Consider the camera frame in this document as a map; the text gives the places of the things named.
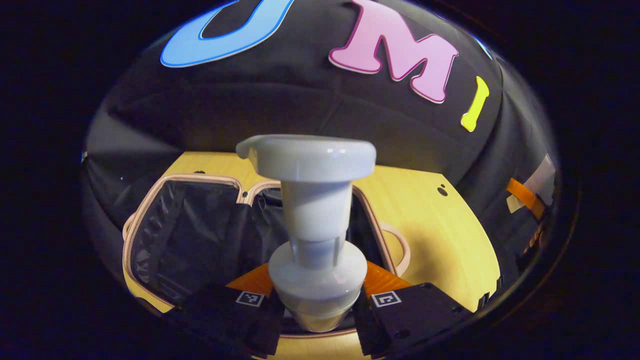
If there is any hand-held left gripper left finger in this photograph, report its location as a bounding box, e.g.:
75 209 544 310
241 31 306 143
170 262 287 359

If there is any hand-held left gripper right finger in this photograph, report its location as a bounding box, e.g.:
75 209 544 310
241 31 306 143
351 260 474 360

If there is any pink suitcase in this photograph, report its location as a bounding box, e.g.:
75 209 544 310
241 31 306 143
122 172 411 338

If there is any white pump bottle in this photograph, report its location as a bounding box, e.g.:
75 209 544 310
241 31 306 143
236 134 377 333

